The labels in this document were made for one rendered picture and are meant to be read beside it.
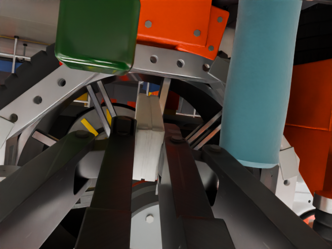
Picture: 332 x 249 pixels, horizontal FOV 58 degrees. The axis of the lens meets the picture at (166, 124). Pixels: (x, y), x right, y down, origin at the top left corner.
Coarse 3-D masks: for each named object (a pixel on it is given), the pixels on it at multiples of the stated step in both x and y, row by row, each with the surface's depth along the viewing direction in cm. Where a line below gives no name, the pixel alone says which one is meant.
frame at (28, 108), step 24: (144, 48) 48; (72, 72) 46; (144, 72) 53; (168, 72) 49; (192, 72) 50; (216, 72) 50; (24, 96) 45; (48, 96) 46; (0, 120) 45; (24, 120) 46; (0, 144) 45; (288, 144) 54; (264, 168) 59; (288, 168) 55; (288, 192) 55
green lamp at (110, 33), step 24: (72, 0) 14; (96, 0) 15; (120, 0) 15; (72, 24) 15; (96, 24) 15; (120, 24) 15; (72, 48) 15; (96, 48) 15; (120, 48) 15; (96, 72) 18; (120, 72) 16
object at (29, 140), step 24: (72, 96) 63; (96, 96) 58; (192, 96) 72; (216, 96) 60; (48, 120) 64; (216, 120) 63; (24, 144) 54; (48, 144) 56; (216, 144) 82; (48, 240) 67; (72, 240) 77
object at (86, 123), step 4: (108, 112) 100; (108, 116) 100; (84, 120) 98; (108, 120) 100; (84, 124) 99; (88, 124) 99; (88, 128) 99; (92, 128) 99; (92, 132) 99; (96, 132) 100
